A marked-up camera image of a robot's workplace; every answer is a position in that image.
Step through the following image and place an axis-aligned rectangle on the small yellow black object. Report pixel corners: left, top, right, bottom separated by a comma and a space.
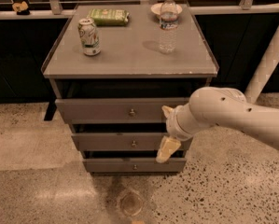
12, 1, 30, 15

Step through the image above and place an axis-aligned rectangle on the grey bottom drawer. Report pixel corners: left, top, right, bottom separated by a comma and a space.
83, 158, 186, 173

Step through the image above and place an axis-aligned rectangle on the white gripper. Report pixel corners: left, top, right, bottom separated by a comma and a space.
156, 104, 213, 163

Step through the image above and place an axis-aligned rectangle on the grey drawer cabinet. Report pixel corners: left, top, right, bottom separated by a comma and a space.
44, 6, 218, 160

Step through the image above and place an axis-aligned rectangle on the clear plastic water bottle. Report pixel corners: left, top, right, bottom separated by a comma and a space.
160, 0, 178, 54

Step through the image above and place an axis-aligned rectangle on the white bowl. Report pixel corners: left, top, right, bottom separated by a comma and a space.
151, 3, 182, 20

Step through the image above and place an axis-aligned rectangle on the grey top drawer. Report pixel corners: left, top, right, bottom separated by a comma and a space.
56, 98, 188, 124

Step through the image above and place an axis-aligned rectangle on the grey middle drawer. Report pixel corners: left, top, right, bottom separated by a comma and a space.
71, 132, 194, 152

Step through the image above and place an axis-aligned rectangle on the green snack bag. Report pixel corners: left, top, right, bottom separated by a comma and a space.
88, 8, 129, 26

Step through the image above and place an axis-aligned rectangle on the grey drawer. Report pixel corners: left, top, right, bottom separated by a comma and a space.
56, 98, 188, 124
83, 158, 186, 173
71, 132, 194, 152

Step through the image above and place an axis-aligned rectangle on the white green soda can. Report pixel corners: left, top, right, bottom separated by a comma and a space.
77, 18, 101, 56

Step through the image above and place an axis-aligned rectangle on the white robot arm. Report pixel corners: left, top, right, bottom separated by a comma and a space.
156, 25, 279, 163

